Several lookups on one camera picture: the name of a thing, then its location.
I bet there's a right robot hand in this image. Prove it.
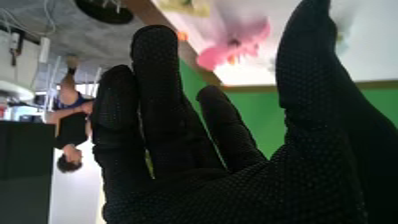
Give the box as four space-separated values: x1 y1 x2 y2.
89 0 398 224

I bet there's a person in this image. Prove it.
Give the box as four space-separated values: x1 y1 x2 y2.
44 54 96 174

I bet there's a black cabinet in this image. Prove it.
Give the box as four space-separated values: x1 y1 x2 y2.
0 120 57 224

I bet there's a pink flower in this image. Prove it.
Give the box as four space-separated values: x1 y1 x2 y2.
193 18 273 72

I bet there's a white sheet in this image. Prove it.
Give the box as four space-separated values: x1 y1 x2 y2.
149 0 398 87

